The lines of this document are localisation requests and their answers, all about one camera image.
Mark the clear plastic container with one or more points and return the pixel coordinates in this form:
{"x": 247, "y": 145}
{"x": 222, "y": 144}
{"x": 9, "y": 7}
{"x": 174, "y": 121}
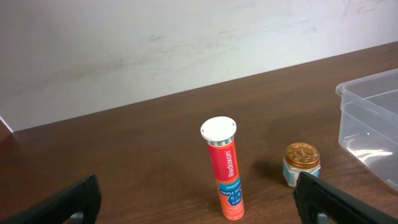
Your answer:
{"x": 368, "y": 127}

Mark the orange Redoxon tablet tube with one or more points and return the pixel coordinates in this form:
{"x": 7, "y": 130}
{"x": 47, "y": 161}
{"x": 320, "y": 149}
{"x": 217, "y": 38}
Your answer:
{"x": 219, "y": 134}

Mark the small jar gold lid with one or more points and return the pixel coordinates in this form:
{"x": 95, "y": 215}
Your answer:
{"x": 300, "y": 157}

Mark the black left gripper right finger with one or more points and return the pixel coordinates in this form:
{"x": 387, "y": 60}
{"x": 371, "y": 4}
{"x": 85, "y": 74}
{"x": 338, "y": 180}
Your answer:
{"x": 313, "y": 196}

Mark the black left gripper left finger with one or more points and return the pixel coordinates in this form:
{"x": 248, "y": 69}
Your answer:
{"x": 77, "y": 203}

